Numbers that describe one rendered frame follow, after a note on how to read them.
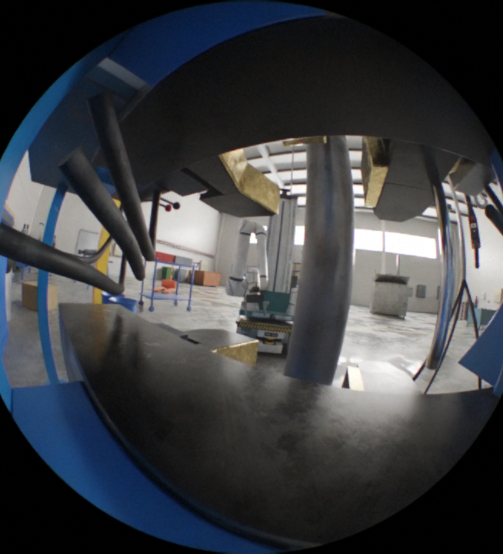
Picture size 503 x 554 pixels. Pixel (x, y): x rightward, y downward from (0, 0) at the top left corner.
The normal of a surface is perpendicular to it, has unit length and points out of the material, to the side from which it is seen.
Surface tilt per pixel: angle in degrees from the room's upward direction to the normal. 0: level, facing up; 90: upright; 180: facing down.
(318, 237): 90
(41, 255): 86
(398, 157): 180
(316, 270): 90
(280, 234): 90
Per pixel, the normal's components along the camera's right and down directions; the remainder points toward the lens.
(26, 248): 1.00, 0.06
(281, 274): -0.03, -0.04
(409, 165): -0.13, 0.99
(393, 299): -0.52, -0.10
